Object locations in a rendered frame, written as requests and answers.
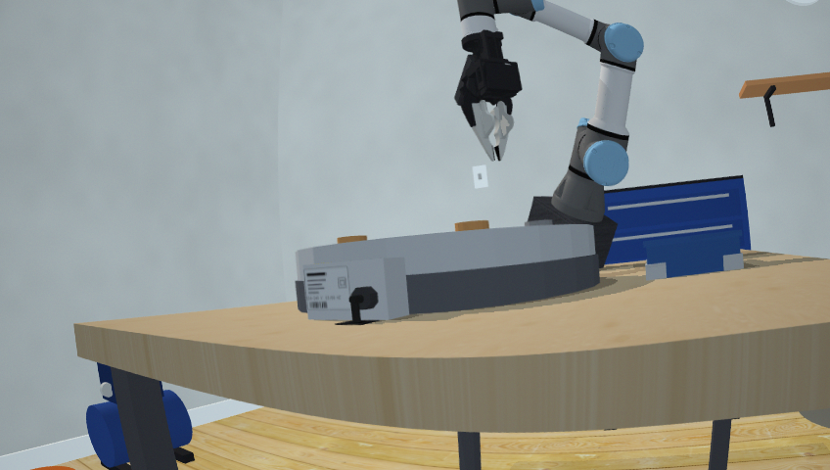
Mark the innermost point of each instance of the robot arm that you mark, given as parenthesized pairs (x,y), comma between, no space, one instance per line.
(606,138)

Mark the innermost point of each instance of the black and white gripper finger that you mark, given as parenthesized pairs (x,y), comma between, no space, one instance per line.
(481,121)
(504,122)

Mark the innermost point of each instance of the grey metal sleeve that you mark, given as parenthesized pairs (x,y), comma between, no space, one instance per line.
(539,222)

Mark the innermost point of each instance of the blue crate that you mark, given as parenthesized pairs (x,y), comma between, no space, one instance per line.
(694,254)

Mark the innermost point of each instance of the bronze bushing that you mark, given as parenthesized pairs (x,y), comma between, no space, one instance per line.
(351,239)
(471,225)

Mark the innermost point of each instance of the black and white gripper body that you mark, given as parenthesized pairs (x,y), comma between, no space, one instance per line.
(498,76)

